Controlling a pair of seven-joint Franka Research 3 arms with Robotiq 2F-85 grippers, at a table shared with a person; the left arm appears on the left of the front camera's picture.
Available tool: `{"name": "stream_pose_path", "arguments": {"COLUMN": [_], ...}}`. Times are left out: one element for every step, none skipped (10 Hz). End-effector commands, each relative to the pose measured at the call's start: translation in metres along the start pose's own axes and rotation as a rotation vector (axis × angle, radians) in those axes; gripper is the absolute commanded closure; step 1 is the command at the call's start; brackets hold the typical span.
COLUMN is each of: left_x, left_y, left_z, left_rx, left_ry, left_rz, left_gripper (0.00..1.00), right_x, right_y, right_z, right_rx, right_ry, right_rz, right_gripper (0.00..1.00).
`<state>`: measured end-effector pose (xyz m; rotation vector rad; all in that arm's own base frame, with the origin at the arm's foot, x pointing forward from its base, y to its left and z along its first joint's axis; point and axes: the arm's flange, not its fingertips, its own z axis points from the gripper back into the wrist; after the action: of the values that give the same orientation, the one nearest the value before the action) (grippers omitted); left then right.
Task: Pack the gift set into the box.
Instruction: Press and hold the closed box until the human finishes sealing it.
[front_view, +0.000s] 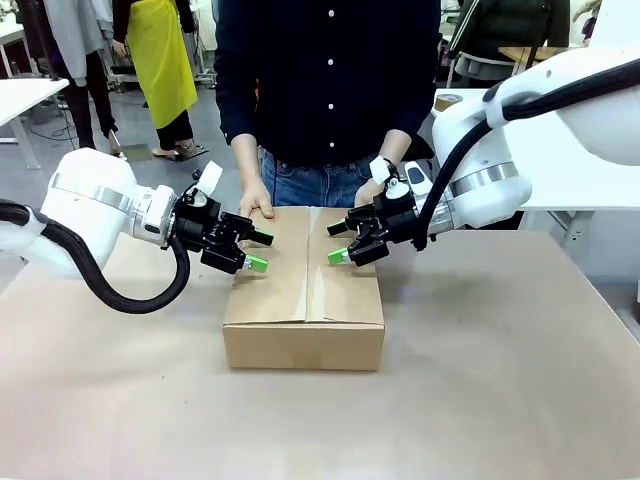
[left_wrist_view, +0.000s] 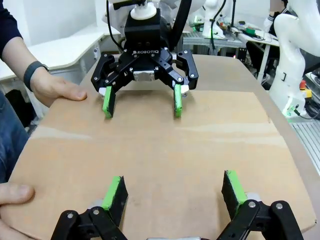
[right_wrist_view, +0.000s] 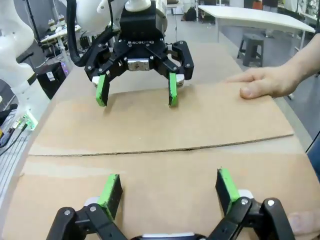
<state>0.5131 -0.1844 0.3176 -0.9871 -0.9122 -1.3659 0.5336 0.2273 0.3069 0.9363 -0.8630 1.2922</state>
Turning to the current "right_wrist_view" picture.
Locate brown cardboard sheet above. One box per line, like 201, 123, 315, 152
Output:
0, 82, 320, 240

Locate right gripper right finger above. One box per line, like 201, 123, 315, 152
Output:
207, 167, 296, 240

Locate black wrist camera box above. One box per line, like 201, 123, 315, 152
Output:
119, 9, 158, 41

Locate black backpack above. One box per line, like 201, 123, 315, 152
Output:
183, 6, 198, 22

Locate white long table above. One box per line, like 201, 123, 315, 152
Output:
197, 4, 316, 52

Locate person's dark blue clothing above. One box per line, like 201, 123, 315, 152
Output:
305, 129, 320, 181

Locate white connector box green lights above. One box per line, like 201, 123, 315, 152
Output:
14, 109, 39, 133

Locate grey plastic stool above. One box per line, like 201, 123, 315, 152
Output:
236, 33, 265, 68

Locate person's right forearm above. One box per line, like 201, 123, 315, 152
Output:
292, 31, 320, 95

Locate person's left hand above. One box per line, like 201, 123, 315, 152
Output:
287, 211, 320, 237

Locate person's right hand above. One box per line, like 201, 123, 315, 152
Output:
226, 56, 308, 100

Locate black computer case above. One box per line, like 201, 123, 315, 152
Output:
34, 61, 68, 100

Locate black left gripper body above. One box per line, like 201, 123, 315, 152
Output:
112, 37, 168, 72

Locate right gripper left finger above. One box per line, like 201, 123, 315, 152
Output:
46, 173, 126, 240

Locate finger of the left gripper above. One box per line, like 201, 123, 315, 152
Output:
149, 40, 195, 108
84, 43, 126, 108

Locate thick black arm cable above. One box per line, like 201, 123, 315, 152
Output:
65, 0, 87, 68

